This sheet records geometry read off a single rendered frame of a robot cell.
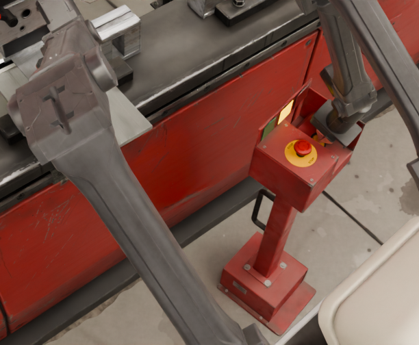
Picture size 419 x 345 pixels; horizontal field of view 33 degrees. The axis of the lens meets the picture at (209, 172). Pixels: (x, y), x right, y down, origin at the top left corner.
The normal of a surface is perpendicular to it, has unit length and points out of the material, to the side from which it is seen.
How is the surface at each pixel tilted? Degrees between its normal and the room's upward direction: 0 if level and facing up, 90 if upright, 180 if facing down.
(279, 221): 90
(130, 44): 90
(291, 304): 0
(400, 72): 32
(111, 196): 53
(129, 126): 0
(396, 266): 42
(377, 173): 0
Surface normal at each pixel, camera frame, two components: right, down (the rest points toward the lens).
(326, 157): 0.08, -0.54
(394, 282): -0.40, -0.84
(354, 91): 0.39, 0.77
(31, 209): 0.63, 0.68
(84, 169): 0.16, 0.34
